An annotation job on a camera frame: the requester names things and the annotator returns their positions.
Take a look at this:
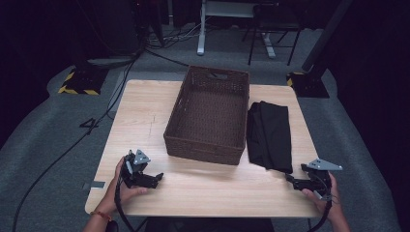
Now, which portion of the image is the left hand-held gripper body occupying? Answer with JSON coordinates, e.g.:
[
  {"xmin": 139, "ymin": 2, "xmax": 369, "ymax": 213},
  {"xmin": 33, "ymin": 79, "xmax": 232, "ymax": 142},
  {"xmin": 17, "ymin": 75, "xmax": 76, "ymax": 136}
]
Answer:
[{"xmin": 121, "ymin": 148, "xmax": 157, "ymax": 189}]

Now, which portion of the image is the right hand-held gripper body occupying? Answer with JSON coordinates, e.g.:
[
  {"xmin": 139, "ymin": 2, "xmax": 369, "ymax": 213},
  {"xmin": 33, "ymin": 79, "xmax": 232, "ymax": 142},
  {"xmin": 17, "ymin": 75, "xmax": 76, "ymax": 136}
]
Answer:
[{"xmin": 300, "ymin": 158, "xmax": 343, "ymax": 195}]

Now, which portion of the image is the person's left hand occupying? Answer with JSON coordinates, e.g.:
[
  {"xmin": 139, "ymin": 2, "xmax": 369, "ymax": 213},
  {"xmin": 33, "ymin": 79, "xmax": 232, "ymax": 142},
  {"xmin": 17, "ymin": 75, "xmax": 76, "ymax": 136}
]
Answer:
[{"xmin": 103, "ymin": 157, "xmax": 149, "ymax": 211}]

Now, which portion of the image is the person's right hand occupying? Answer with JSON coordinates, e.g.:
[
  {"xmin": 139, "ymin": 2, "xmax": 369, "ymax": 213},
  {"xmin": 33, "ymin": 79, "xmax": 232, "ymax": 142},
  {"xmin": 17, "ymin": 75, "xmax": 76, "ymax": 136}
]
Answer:
[{"xmin": 301, "ymin": 172, "xmax": 343, "ymax": 223}]

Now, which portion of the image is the folded black cloth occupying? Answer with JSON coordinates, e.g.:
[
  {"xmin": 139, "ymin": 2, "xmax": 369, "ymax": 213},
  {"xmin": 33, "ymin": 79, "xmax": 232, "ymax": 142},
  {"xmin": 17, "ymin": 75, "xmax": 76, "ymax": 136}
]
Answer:
[{"xmin": 246, "ymin": 101, "xmax": 294, "ymax": 175}]

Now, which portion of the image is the brown woven basket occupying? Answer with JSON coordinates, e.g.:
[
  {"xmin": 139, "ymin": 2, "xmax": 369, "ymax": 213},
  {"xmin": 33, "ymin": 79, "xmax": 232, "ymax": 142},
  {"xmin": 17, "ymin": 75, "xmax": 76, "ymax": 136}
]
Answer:
[{"xmin": 162, "ymin": 65, "xmax": 251, "ymax": 166}]

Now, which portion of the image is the black stand with striped base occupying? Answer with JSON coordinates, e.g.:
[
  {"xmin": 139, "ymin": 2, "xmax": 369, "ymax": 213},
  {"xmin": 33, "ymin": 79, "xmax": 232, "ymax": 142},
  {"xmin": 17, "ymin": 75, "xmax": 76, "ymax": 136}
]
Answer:
[{"xmin": 285, "ymin": 0, "xmax": 354, "ymax": 100}]

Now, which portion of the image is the yellow black striped stand base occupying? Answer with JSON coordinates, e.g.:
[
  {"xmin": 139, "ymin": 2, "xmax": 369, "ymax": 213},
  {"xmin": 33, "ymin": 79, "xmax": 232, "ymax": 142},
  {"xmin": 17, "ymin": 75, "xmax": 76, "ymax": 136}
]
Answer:
[{"xmin": 57, "ymin": 66, "xmax": 109, "ymax": 97}]

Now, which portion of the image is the black metal chair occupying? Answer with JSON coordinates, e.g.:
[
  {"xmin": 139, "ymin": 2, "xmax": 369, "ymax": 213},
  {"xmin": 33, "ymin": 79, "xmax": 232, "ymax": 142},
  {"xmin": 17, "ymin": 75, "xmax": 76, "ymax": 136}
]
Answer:
[{"xmin": 241, "ymin": 2, "xmax": 306, "ymax": 67}]

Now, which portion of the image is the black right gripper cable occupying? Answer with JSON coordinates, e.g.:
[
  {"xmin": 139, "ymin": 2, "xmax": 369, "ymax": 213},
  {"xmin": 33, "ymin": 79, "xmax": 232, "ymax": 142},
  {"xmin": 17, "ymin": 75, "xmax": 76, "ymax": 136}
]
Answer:
[{"xmin": 306, "ymin": 189, "xmax": 334, "ymax": 232}]

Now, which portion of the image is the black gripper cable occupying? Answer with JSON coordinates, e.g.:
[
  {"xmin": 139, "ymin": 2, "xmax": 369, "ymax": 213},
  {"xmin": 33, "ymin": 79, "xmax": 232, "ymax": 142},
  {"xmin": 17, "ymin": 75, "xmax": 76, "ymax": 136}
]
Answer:
[
  {"xmin": 113, "ymin": 173, "xmax": 137, "ymax": 232},
  {"xmin": 306, "ymin": 189, "xmax": 334, "ymax": 232}
]

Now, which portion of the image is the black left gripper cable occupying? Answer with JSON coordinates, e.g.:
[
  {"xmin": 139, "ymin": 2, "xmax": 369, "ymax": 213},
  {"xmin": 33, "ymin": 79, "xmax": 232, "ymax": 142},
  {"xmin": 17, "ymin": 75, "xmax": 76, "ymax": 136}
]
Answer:
[{"xmin": 113, "ymin": 173, "xmax": 137, "ymax": 232}]

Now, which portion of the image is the red bracelet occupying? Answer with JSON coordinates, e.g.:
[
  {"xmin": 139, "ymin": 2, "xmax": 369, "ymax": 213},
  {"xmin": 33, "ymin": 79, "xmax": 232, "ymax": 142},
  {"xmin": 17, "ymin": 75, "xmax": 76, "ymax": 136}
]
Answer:
[{"xmin": 89, "ymin": 211, "xmax": 113, "ymax": 222}]

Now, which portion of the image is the long black floor cable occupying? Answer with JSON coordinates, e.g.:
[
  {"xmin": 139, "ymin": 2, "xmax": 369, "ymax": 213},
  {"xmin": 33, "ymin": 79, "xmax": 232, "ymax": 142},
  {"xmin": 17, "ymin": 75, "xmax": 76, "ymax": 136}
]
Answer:
[{"xmin": 11, "ymin": 54, "xmax": 143, "ymax": 232}]

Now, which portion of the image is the bundle of floor cables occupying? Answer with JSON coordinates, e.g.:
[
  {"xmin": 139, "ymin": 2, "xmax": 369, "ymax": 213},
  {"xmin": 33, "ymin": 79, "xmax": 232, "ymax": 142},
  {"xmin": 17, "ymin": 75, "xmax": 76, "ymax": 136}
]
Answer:
[{"xmin": 144, "ymin": 18, "xmax": 207, "ymax": 51}]

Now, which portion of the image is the white desk frame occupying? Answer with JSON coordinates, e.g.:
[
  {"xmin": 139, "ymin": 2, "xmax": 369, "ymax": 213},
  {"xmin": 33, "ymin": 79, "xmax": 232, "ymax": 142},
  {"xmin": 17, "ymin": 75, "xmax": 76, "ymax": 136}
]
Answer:
[{"xmin": 196, "ymin": 0, "xmax": 278, "ymax": 60}]

